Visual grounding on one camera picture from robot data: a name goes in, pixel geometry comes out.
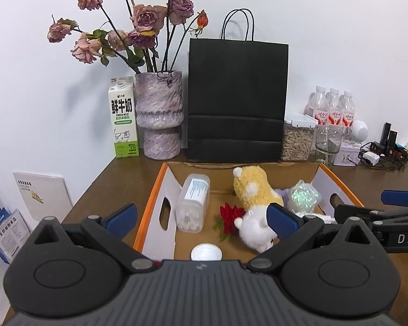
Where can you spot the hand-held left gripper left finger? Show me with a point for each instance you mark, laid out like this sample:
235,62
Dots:
124,219

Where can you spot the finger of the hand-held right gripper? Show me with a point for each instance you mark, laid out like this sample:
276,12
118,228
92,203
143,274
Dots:
401,198
377,214

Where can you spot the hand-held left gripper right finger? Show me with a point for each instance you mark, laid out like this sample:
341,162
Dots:
281,220

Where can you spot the iridescent bath pouf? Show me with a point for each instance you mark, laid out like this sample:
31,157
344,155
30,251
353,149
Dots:
302,195

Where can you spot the white and yellow plush toy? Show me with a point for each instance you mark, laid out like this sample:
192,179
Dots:
251,186

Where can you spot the red rose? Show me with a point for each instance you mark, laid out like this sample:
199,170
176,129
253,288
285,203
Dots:
231,215

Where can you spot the clear cotton swab jar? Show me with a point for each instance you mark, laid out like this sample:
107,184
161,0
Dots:
192,203

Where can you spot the red cardboard box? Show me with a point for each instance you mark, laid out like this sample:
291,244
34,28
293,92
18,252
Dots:
221,183

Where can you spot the white ridged jar lid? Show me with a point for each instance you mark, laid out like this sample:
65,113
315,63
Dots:
205,252

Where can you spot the clear seed container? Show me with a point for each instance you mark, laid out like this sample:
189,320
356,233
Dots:
295,141

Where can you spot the white charger block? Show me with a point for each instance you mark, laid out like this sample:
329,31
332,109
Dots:
369,157

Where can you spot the black upright device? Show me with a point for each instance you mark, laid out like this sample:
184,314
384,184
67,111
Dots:
389,135

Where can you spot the white tin box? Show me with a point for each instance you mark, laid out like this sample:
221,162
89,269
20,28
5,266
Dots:
346,154

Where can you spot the white round speaker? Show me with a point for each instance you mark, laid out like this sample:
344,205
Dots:
359,130

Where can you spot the white flat panel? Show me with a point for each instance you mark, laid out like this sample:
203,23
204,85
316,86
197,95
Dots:
44,195

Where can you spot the clear glass cup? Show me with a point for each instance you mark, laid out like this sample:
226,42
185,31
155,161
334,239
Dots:
328,146

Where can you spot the red label water bottle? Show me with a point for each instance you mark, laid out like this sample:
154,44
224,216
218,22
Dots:
333,108
347,110
316,107

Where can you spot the white and green milk carton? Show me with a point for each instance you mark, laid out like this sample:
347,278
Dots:
122,115

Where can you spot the purple ceramic vase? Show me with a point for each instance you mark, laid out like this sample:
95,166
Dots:
159,115

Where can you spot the blue and white boxes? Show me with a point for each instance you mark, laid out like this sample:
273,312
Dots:
6,236

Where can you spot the black paper bag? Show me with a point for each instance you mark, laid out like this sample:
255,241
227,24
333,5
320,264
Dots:
238,102

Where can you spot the dried pink rose bouquet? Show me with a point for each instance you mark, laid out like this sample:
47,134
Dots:
142,17

